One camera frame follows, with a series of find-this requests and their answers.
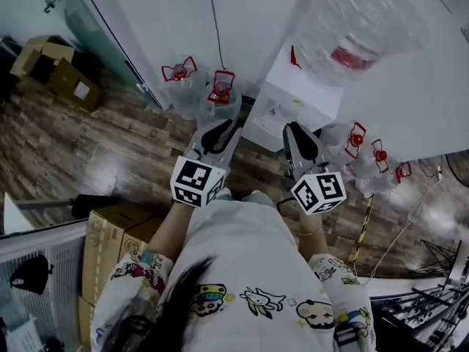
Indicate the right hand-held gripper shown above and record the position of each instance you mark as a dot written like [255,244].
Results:
[318,194]

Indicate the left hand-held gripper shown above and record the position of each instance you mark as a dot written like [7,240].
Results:
[194,182]

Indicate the person's right forearm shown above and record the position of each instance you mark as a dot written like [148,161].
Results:
[311,244]

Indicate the person's left forearm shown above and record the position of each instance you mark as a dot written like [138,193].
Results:
[166,229]

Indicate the red dispenser tap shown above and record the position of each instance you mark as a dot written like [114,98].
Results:
[295,59]

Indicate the white water dispenser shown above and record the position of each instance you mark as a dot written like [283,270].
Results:
[403,116]

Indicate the large clear water bottle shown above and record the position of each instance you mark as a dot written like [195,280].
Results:
[351,20]

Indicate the person's light jeans leg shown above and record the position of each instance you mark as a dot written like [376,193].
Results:
[258,198]

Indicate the yellow black striped strip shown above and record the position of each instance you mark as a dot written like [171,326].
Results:
[364,226]

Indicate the white cartoon print shirt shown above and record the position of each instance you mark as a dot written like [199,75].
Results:
[253,255]

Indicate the small printed cardboard box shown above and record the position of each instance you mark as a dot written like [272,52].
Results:
[141,237]

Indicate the black stand with grey pole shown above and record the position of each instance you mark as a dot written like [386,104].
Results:
[95,205]

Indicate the labelled brown cardboard box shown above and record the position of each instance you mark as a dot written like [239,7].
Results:
[75,86]

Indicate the tall printed cardboard box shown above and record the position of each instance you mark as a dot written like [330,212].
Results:
[106,248]

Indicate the frosted glass partition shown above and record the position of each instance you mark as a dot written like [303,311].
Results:
[91,31]

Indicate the open brown cardboard box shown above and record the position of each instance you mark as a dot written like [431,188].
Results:
[34,55]

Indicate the black metal rack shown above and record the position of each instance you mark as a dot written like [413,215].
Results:
[425,306]

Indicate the metal hook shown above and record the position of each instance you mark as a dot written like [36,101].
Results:
[51,5]

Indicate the black cap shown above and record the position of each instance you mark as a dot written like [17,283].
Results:
[31,275]

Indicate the white plastic crate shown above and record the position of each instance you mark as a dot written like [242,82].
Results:
[55,306]

